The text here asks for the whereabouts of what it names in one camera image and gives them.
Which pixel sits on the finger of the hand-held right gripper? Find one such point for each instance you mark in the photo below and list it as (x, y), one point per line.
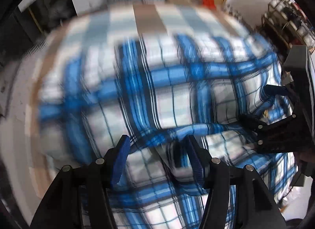
(278, 90)
(256, 125)

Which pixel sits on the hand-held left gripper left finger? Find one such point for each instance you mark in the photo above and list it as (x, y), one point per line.
(120, 162)

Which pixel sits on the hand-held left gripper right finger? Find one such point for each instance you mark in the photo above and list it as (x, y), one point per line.
(196, 162)

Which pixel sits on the blue plaid shirt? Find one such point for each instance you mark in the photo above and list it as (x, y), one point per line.
(172, 91)

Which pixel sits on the wooden shoe rack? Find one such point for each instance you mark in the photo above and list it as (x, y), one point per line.
(288, 17)

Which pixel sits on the red plastic bag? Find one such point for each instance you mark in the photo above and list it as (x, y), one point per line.
(208, 1)

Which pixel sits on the black backpack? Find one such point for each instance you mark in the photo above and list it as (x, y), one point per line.
(51, 12)

